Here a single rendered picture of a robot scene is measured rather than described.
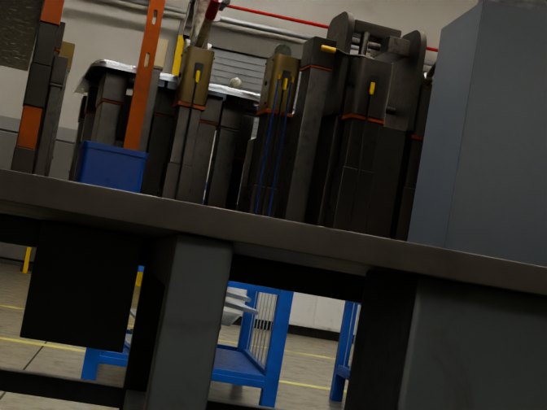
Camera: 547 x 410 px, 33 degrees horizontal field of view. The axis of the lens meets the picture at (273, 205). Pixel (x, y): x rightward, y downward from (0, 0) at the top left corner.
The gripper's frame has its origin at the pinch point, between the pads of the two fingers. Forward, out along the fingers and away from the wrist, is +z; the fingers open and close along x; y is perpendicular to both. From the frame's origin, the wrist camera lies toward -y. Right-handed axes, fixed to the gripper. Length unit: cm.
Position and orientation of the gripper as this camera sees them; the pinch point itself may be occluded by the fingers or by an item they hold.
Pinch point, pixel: (188, 37)
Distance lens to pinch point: 214.4
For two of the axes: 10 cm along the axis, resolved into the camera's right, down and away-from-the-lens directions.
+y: 9.4, 2.0, 2.8
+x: -2.9, 0.2, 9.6
